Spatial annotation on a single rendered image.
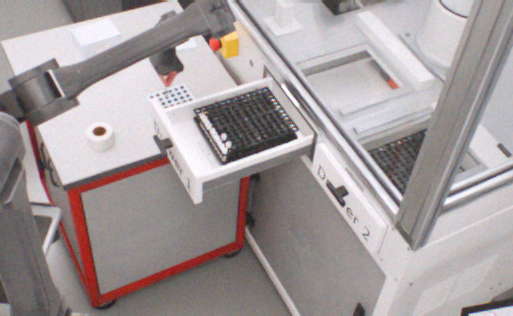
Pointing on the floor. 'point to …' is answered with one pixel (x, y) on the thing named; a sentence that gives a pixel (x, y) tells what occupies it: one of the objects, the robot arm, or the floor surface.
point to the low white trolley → (128, 168)
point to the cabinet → (330, 266)
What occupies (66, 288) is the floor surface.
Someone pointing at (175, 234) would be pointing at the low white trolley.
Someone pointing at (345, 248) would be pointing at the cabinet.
